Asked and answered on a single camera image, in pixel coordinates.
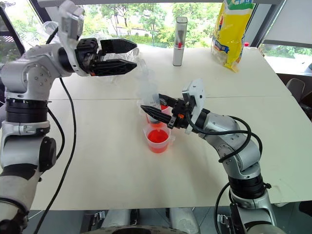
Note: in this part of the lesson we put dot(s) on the grey chair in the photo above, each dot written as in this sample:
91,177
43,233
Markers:
295,87

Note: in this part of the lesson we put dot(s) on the crumpled clear plastic bag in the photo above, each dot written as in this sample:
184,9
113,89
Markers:
48,28

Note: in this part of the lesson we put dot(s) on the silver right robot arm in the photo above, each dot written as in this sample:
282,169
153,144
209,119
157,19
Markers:
243,151

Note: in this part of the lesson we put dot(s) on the clear cup red liquid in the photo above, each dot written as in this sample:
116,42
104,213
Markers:
166,109

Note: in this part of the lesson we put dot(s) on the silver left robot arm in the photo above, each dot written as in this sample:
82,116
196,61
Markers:
26,73

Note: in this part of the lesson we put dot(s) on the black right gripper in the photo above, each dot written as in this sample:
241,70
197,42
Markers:
180,117

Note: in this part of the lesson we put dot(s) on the yellow plastic bag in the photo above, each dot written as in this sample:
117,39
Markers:
230,36

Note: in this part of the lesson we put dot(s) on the red bottle cap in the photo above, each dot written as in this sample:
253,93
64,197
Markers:
246,44

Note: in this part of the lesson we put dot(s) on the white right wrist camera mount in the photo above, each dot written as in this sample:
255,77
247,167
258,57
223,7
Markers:
196,97

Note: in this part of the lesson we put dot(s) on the clear plastic bag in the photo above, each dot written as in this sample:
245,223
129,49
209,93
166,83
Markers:
152,102
48,28

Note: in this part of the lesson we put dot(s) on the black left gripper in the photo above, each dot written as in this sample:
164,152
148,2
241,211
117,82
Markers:
86,54

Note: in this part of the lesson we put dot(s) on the white tube container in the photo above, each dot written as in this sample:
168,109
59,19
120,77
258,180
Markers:
179,48

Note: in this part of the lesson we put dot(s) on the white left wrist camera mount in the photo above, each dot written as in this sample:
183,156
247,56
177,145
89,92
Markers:
72,24

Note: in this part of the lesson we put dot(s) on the clear cup with spout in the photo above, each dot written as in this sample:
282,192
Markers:
158,140

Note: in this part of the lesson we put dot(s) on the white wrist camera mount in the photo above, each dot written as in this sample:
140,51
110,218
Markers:
196,97
72,24

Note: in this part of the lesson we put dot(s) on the grey rounded leg shape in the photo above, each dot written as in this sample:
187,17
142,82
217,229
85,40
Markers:
117,218
182,219

